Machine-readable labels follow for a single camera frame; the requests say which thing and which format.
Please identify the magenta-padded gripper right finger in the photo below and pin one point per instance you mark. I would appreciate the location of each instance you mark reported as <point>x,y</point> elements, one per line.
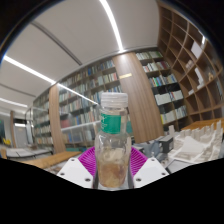
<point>150,170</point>

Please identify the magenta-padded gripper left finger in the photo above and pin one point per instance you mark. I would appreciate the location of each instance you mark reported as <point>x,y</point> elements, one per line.
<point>75,171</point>

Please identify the clear plastic bottle green label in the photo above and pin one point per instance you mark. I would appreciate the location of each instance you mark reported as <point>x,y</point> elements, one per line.
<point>112,150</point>

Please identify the dark grey building model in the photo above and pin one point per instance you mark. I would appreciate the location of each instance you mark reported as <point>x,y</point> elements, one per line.
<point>165,140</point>

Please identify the glass-fronted bookshelf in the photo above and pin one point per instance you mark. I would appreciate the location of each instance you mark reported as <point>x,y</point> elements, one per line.
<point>41,123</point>

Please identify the wide bookshelf full of books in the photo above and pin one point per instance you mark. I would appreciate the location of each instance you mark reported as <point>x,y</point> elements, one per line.
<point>86,100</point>

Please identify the narrow bookshelf full of books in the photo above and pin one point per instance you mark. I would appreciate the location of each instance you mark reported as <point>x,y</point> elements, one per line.
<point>163,86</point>

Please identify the wooden cubby shelf unit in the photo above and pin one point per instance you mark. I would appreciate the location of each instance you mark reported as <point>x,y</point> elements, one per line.
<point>193,60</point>

